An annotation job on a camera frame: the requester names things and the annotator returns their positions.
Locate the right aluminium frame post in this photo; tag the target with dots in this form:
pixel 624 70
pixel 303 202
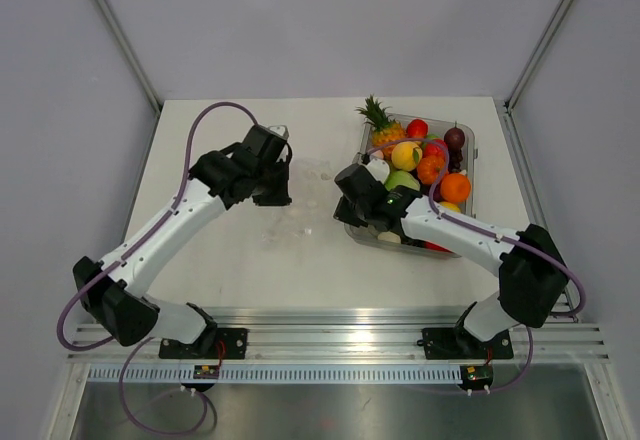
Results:
pixel 559 14

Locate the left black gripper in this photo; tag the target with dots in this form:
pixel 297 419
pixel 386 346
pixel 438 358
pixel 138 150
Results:
pixel 281 197

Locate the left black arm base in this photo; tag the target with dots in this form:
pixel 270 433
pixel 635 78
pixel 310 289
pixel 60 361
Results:
pixel 219 342

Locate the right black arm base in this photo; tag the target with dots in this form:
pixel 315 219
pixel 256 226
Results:
pixel 447 343

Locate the aluminium frame post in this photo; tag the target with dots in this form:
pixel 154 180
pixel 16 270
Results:
pixel 119 37
pixel 559 14

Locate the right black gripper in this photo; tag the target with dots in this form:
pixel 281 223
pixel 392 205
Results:
pixel 343 213

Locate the left aluminium frame post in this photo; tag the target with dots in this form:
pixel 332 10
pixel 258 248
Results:
pixel 119 37

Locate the dark purple passion fruit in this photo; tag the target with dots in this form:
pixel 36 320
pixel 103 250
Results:
pixel 455 138

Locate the white toy egg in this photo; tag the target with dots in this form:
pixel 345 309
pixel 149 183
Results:
pixel 389 237

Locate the red toy mango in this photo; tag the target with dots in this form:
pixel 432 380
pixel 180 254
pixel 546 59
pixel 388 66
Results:
pixel 417 130

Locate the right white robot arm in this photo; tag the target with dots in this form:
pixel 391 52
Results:
pixel 530 271

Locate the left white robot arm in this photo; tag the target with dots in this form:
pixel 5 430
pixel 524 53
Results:
pixel 114 289

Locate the green toy cabbage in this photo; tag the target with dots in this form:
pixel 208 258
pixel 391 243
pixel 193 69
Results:
pixel 401 178

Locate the orange toy persimmon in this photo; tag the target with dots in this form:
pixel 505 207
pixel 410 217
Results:
pixel 429 168

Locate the toy pineapple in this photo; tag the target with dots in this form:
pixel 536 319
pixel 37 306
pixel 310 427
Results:
pixel 384 129

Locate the aluminium mounting rail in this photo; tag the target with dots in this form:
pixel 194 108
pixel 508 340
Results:
pixel 348 349

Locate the yellow toy peach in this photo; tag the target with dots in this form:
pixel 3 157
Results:
pixel 406 156

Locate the clear zip top bag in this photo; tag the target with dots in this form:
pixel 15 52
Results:
pixel 302 220

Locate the yellow toy lemon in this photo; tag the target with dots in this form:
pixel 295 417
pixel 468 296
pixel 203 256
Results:
pixel 450 206

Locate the orange toy tangerine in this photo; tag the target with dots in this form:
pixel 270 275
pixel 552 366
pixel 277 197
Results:
pixel 455 188

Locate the clear plastic food bin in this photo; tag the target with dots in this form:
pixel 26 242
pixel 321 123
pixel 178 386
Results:
pixel 368 235

